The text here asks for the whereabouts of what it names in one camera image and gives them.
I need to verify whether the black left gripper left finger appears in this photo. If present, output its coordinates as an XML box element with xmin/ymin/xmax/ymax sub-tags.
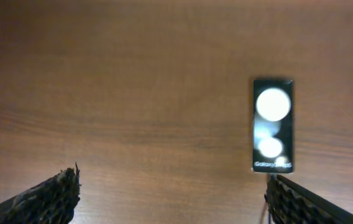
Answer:
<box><xmin>0</xmin><ymin>167</ymin><xmax>81</xmax><ymax>224</ymax></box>

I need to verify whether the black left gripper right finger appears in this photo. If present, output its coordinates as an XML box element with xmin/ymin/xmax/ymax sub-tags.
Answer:
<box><xmin>264</xmin><ymin>174</ymin><xmax>353</xmax><ymax>224</ymax></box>

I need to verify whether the black smartphone silver back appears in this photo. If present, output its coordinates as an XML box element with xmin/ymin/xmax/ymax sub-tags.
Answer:
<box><xmin>252</xmin><ymin>78</ymin><xmax>295</xmax><ymax>174</ymax></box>

